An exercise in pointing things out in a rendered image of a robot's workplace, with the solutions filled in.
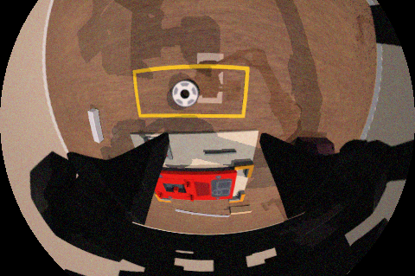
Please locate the white rectangular post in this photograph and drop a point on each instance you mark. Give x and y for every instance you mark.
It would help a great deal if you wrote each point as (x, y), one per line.
(95, 125)

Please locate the yellow rectangular outline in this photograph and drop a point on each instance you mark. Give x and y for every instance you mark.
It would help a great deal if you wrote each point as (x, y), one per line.
(191, 115)

